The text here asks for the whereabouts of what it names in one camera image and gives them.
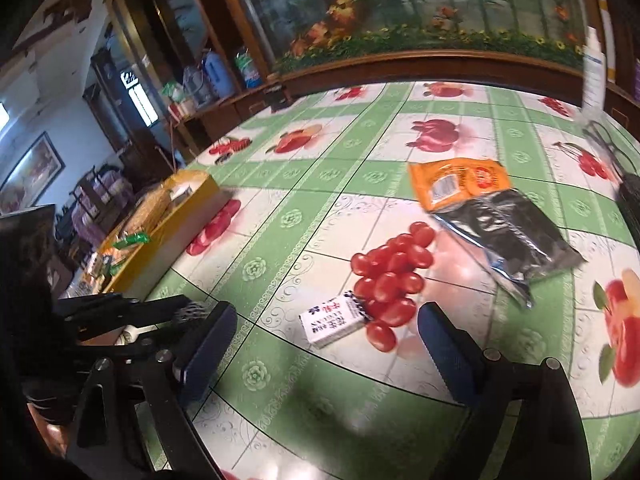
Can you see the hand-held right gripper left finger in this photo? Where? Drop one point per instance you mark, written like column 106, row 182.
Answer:
column 210, row 345

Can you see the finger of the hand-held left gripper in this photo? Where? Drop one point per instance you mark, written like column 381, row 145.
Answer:
column 130, row 310

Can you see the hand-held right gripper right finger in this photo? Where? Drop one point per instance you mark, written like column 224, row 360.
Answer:
column 450, row 355

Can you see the small green yellow wafer packet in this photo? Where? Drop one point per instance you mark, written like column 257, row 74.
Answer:
column 131, row 240

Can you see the yellow-edged cardboard box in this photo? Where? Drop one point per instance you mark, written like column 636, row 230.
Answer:
column 165, row 240

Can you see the small blue white box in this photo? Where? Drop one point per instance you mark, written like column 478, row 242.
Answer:
column 332, row 322

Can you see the orange snack packet round logo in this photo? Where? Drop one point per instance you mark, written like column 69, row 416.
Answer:
column 450, row 180

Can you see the wooden chair with cloth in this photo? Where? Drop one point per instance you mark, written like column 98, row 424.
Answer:
column 102, row 200

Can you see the dark silver foil snack packet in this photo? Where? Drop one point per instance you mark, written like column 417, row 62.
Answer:
column 510, row 245

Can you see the fruit print tablecloth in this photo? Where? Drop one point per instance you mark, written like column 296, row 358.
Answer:
column 320, row 175

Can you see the red white carton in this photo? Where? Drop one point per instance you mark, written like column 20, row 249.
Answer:
column 182, row 109

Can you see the green white packet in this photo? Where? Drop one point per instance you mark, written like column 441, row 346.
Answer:
column 172, row 92

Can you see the grey thermos jug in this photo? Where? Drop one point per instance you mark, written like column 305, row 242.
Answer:
column 196, row 86

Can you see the black glasses case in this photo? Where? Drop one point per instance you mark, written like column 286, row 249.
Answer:
column 631, row 197

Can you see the blue thermos jug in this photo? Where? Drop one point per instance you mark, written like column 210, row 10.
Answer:
column 218, row 77

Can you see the black jar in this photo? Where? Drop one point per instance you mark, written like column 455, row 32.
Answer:
column 277, row 96

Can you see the black eyeglasses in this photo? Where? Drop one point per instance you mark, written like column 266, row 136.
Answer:
column 597, row 132

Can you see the blue green plastic bag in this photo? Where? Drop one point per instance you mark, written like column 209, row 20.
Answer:
column 248, row 69

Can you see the white spray bottle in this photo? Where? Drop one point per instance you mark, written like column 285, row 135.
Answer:
column 594, row 75

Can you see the large aquarium with plants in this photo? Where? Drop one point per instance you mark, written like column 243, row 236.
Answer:
column 400, row 5

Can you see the framed wall picture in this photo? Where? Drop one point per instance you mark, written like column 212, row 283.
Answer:
column 30, row 170

